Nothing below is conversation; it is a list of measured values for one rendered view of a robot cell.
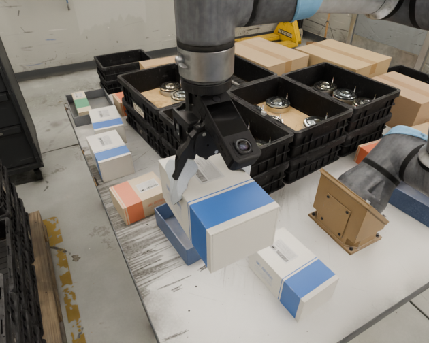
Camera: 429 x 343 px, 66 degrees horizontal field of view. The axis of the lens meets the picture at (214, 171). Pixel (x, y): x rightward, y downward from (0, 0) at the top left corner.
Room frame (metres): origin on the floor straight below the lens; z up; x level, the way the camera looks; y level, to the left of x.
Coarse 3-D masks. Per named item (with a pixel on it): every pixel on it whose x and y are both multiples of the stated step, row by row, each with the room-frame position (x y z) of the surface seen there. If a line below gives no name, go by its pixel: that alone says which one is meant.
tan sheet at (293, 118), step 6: (264, 102) 1.34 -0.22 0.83; (264, 108) 1.28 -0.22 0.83; (294, 108) 1.28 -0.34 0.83; (270, 114) 1.23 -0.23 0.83; (276, 114) 1.23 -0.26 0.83; (282, 114) 1.23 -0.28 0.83; (288, 114) 1.23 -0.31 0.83; (294, 114) 1.23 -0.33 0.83; (300, 114) 1.23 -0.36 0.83; (288, 120) 1.18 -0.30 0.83; (294, 120) 1.18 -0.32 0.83; (300, 120) 1.18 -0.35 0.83; (288, 126) 1.13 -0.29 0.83; (294, 126) 1.13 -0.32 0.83; (300, 126) 1.13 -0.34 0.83
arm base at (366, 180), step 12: (360, 168) 0.73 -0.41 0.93; (372, 168) 0.72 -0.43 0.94; (348, 180) 0.71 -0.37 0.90; (360, 180) 0.69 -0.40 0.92; (372, 180) 0.69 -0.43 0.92; (384, 180) 0.69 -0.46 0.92; (396, 180) 0.69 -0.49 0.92; (360, 192) 0.67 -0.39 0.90; (372, 192) 0.67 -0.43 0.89; (384, 192) 0.67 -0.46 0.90; (372, 204) 0.64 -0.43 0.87; (384, 204) 0.65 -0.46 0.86
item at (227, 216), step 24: (216, 168) 0.46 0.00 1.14; (168, 192) 0.45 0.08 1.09; (192, 192) 0.39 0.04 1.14; (216, 192) 0.39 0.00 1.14; (240, 192) 0.39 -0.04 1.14; (264, 192) 0.39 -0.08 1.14; (192, 216) 0.36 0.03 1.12; (216, 216) 0.34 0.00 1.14; (240, 216) 0.34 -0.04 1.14; (264, 216) 0.35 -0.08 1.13; (192, 240) 0.36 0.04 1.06; (216, 240) 0.31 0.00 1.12; (240, 240) 0.33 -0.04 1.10; (264, 240) 0.35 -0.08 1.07; (216, 264) 0.31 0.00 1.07
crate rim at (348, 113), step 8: (264, 80) 1.34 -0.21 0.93; (288, 80) 1.34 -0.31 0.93; (232, 88) 1.26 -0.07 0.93; (240, 88) 1.27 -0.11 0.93; (304, 88) 1.27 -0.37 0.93; (320, 96) 1.20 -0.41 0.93; (248, 104) 1.12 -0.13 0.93; (336, 104) 1.13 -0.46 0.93; (344, 112) 1.06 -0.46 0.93; (352, 112) 1.07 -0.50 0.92; (328, 120) 1.00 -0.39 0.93; (336, 120) 1.02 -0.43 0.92; (288, 128) 0.95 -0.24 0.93; (304, 128) 0.95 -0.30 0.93; (312, 128) 0.95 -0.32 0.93; (320, 128) 0.98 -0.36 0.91; (296, 136) 0.92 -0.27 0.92; (304, 136) 0.93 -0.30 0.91
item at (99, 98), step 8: (88, 96) 1.63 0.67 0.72; (96, 96) 1.65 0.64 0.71; (104, 96) 1.67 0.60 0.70; (72, 104) 1.57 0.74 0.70; (96, 104) 1.57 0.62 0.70; (104, 104) 1.57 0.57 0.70; (112, 104) 1.49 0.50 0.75; (72, 112) 1.48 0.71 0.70; (80, 120) 1.36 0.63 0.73; (88, 120) 1.37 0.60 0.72
